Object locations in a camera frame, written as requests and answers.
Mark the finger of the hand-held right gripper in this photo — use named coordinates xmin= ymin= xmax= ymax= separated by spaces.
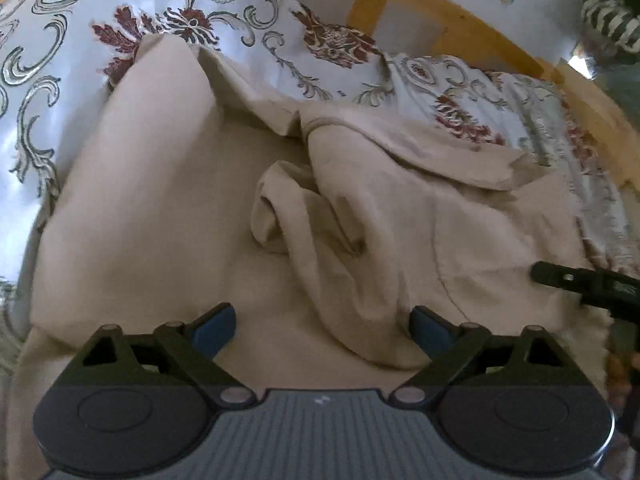
xmin=530 ymin=259 xmax=640 ymax=319

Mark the wooden bed frame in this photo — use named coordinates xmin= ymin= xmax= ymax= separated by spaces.
xmin=65 ymin=0 xmax=640 ymax=198

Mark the beige hooded zip jacket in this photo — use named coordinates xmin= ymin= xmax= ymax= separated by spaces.
xmin=7 ymin=34 xmax=615 ymax=480

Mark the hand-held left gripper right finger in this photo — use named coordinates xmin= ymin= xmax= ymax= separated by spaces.
xmin=391 ymin=305 xmax=582 ymax=407

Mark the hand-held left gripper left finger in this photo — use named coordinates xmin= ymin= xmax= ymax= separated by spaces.
xmin=64 ymin=302 xmax=259 ymax=409

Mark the plastic bag of bedding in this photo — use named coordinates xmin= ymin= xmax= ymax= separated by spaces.
xmin=579 ymin=0 xmax=640 ymax=83

